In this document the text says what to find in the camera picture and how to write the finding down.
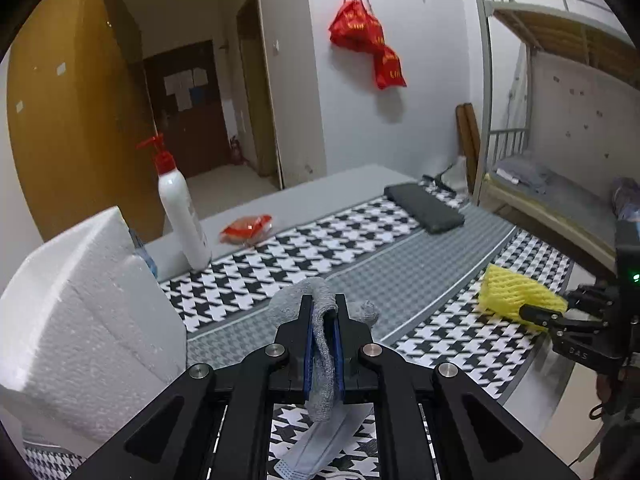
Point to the wooden side door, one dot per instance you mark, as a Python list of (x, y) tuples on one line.
[(257, 100)]

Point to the leaning wooden boards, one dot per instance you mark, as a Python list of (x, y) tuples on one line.
[(468, 137)]

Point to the houndstooth patterned mat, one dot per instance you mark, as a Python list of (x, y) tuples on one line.
[(400, 270)]

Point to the folded grey cloth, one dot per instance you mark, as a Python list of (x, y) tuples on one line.
[(522, 172)]

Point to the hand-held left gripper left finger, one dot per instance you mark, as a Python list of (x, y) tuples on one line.
[(307, 355)]

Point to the dark brown entry door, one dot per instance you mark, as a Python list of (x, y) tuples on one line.
[(195, 135)]

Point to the white door notice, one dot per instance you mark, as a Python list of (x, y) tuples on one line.
[(182, 101), (200, 78), (173, 84)]

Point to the red fire extinguisher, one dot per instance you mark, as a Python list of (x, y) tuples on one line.
[(236, 151)]

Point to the purple patterned cloth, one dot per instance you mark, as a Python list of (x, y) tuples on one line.
[(625, 199)]

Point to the blue face mask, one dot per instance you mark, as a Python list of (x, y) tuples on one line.
[(320, 447)]

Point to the yellow foam net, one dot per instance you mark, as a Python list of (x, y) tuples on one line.
[(505, 292)]

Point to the blue door notice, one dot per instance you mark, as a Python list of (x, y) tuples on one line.
[(198, 94)]

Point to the grey sock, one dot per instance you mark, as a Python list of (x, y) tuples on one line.
[(325, 360)]

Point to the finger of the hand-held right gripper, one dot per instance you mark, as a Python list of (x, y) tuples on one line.
[(555, 321), (595, 296)]

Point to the white foam box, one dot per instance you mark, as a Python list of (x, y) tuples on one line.
[(85, 320)]

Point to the white hanging curtain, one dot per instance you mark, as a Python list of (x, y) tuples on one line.
[(519, 87)]

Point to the black smartphone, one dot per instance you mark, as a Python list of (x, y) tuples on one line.
[(425, 207)]

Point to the red plastic bag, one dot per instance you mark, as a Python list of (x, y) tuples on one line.
[(357, 27), (389, 67)]

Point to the metal bunk bed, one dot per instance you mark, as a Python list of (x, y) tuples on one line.
[(560, 210)]

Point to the wooden wardrobe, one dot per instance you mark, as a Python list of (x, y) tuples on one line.
[(75, 135)]

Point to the white pump bottle red cap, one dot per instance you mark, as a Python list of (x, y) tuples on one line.
[(182, 215)]

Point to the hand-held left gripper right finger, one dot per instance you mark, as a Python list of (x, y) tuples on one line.
[(341, 355)]

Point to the red snack packet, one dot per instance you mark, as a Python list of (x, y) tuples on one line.
[(246, 230)]

